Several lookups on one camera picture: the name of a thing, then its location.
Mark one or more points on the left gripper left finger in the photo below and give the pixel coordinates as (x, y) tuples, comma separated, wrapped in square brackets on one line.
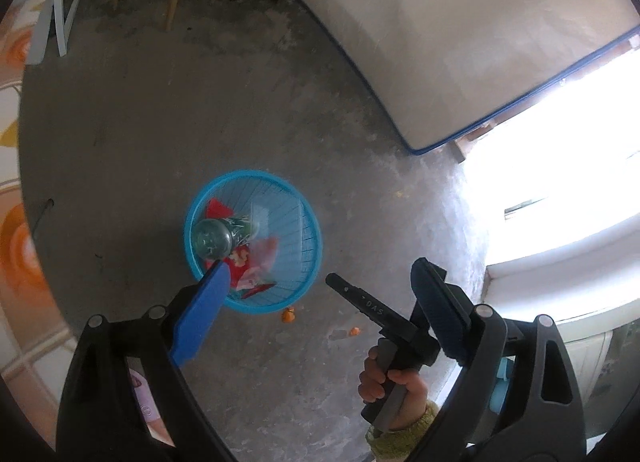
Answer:
[(100, 419)]

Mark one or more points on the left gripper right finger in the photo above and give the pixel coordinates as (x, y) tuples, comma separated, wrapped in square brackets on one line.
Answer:
[(541, 418)]

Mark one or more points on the clear cake plastic bag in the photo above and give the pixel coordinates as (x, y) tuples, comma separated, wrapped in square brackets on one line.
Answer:
[(281, 217)]

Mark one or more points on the red squirrel snack bag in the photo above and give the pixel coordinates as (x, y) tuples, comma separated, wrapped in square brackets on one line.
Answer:
[(245, 281)]

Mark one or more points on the clear bottle green liquid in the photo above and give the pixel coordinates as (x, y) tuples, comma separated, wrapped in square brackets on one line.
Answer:
[(217, 238)]

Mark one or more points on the blue plastic trash basket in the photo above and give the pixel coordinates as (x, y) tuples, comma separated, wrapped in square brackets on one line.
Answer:
[(236, 190)]

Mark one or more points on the person's right hand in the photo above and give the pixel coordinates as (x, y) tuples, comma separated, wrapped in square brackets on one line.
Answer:
[(370, 389)]

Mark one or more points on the pink slipper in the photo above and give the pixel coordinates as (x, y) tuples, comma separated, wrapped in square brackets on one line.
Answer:
[(148, 407)]

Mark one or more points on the green fleece right sleeve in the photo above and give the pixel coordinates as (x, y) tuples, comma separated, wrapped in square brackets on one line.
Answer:
[(396, 445)]

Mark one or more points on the patterned tablecloth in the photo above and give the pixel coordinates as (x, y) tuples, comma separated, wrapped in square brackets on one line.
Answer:
[(36, 345)]

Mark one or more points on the white mattress blue trim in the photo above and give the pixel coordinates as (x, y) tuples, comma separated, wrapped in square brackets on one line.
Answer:
[(442, 67)]

